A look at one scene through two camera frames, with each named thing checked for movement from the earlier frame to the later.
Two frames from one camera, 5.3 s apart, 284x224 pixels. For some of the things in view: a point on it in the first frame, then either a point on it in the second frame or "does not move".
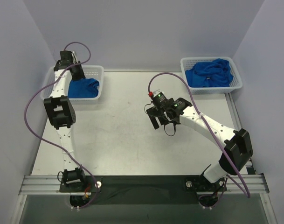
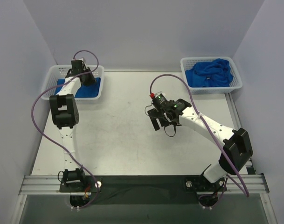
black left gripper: [77, 73] -> [77, 64]
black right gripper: [156, 112] does not move
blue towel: [83, 87] does not move
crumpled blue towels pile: [215, 73] does not move
